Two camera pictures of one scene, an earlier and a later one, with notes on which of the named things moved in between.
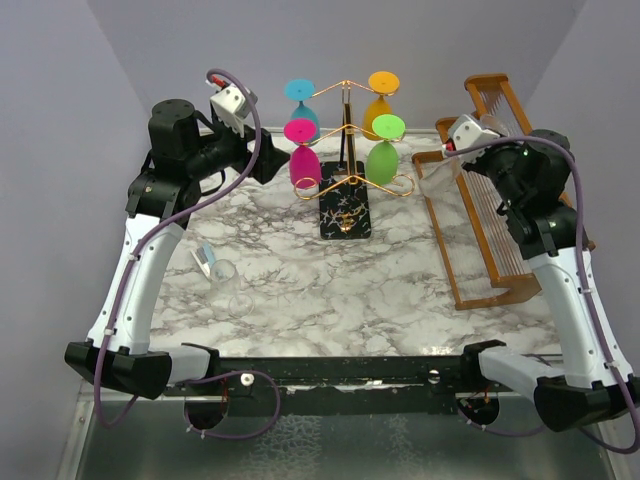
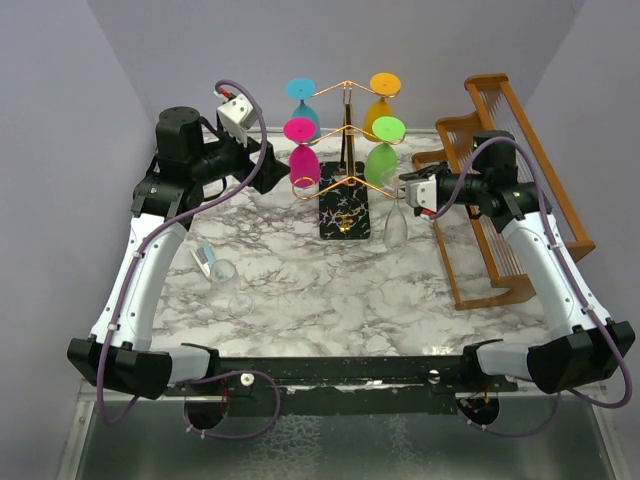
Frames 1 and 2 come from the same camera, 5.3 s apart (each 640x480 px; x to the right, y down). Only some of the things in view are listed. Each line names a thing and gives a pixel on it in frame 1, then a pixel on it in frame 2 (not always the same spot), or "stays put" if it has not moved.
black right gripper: (479, 165) → (424, 173)
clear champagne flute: (438, 178) → (395, 231)
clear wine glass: (226, 277) stays put
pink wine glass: (304, 162) stays put
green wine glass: (382, 161) stays put
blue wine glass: (301, 90) stays put
